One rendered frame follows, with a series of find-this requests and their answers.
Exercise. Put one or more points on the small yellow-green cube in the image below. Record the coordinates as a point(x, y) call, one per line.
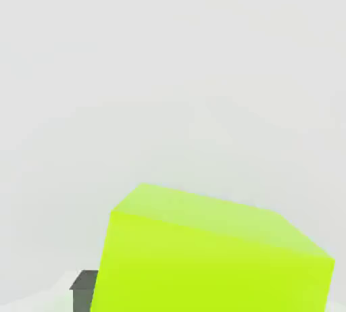
point(216, 263)

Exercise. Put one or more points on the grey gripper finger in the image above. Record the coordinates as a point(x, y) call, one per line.
point(82, 293)

